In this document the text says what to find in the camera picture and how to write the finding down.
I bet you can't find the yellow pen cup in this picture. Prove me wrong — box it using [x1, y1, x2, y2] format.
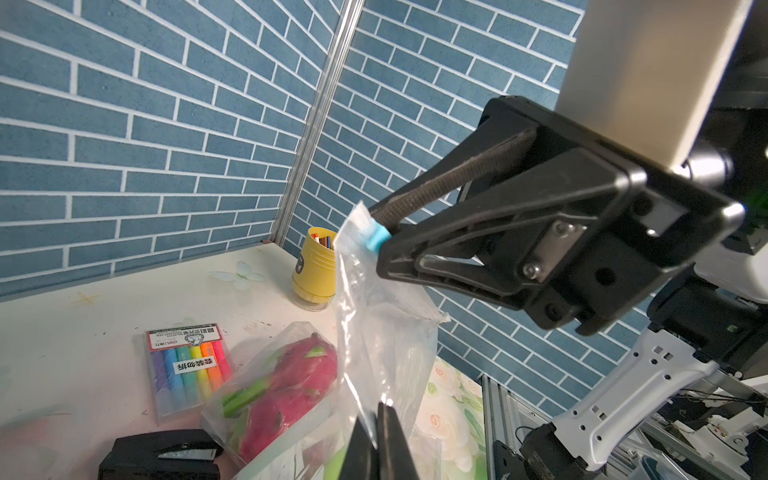
[292, 227, 336, 311]

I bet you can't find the highlighter marker pack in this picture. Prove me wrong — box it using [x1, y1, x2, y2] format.
[145, 323, 235, 424]

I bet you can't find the pink dragon fruit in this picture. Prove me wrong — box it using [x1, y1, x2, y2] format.
[222, 333, 338, 463]

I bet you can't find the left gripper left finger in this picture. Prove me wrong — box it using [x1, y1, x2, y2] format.
[338, 419, 379, 480]

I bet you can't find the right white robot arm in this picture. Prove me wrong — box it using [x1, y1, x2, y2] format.
[371, 1, 767, 479]

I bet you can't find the clear zip-top bag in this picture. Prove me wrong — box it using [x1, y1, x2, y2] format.
[202, 205, 443, 479]

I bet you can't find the black stapler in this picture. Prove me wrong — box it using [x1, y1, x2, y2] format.
[98, 429, 223, 480]

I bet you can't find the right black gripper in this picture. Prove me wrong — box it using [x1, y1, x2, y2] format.
[371, 96, 744, 335]

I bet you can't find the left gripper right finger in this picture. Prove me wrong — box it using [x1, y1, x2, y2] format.
[376, 402, 419, 480]

